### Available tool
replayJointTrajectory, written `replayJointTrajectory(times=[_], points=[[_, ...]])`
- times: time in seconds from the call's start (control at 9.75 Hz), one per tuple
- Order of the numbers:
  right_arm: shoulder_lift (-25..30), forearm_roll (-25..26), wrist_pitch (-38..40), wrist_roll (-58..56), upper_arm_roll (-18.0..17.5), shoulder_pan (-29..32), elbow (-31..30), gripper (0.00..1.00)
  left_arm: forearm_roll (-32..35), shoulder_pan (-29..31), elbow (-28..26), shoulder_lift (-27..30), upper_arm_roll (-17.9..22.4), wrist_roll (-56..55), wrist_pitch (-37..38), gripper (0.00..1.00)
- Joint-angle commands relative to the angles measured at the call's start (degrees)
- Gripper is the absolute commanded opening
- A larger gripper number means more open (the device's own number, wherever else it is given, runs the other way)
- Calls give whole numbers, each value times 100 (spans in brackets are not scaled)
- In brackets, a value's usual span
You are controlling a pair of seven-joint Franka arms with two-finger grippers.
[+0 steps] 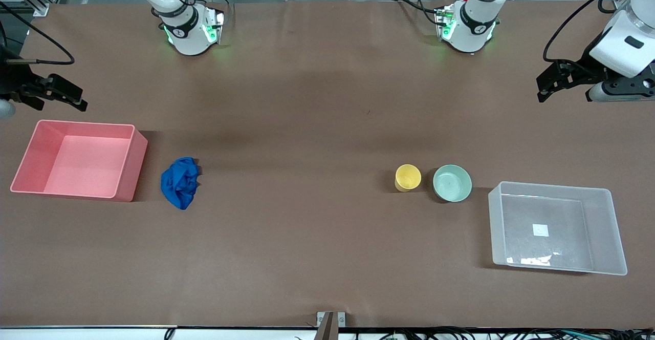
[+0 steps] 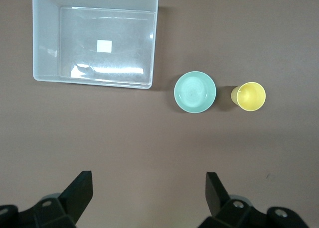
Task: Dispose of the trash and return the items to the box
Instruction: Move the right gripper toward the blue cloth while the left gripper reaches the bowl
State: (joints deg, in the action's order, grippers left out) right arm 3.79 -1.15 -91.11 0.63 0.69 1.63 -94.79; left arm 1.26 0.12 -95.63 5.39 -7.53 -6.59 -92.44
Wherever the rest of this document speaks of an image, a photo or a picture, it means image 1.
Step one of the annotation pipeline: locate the brown paper table cover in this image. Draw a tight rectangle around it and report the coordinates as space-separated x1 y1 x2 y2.
0 0 655 329

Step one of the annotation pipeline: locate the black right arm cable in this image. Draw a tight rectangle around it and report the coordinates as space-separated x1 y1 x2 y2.
0 2 76 67

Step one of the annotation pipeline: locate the yellow plastic cup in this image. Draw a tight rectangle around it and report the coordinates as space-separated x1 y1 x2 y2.
395 164 422 193

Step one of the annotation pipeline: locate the metal table bracket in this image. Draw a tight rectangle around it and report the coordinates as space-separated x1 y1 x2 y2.
316 311 346 340

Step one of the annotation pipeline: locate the blue cloth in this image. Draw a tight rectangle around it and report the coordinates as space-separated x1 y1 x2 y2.
161 157 201 210

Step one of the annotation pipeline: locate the pink plastic box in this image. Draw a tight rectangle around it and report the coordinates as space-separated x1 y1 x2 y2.
10 120 149 202

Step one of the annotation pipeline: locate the black cable bundle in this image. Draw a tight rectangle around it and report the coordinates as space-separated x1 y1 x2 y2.
353 326 655 340

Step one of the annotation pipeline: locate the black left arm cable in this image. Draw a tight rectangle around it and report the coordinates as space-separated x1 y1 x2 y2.
542 0 638 64

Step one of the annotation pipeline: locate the clear plastic box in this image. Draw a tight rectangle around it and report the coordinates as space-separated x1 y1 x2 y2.
488 181 628 277

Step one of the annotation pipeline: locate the green plastic bowl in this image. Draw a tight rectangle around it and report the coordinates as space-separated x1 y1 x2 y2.
433 164 473 203

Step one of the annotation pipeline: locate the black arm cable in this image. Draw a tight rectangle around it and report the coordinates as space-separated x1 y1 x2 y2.
542 0 638 64
0 2 76 67

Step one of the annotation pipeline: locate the black left base cable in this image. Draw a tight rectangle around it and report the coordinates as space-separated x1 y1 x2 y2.
393 0 443 26

